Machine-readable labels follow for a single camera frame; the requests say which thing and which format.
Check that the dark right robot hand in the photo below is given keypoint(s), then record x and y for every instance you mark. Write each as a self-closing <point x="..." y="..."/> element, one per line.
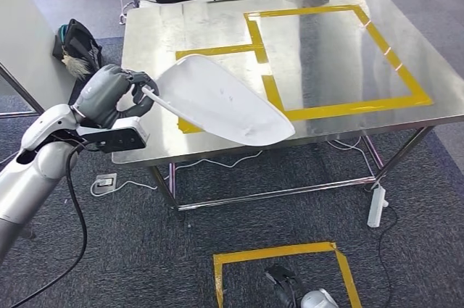
<point x="288" y="291"/>

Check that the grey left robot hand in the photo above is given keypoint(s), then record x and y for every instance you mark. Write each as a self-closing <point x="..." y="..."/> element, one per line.
<point x="101" y="94"/>

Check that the white plastic car part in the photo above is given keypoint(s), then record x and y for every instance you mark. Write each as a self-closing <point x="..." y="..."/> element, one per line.
<point x="225" y="99"/>

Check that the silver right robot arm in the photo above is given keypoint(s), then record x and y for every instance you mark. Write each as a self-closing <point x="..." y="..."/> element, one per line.
<point x="321" y="300"/>

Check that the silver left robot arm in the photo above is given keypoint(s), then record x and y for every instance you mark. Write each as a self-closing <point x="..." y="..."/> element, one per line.
<point x="32" y="176"/>

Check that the stainless steel workbench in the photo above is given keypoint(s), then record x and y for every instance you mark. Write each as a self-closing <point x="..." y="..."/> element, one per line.
<point x="344" y="56"/>

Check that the black bag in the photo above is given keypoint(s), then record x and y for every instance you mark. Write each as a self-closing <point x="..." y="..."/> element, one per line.
<point x="81" y="46"/>

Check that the silver floor socket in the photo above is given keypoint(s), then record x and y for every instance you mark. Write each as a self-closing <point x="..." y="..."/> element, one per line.
<point x="106" y="183"/>

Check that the white top metal table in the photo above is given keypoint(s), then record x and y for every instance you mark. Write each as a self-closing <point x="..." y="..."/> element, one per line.
<point x="25" y="32"/>

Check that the white power strip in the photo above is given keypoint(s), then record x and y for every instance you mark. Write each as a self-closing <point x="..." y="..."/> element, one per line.
<point x="375" y="207"/>

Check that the yellow tape table marking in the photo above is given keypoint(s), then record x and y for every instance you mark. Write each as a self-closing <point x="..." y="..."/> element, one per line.
<point x="362" y="107"/>

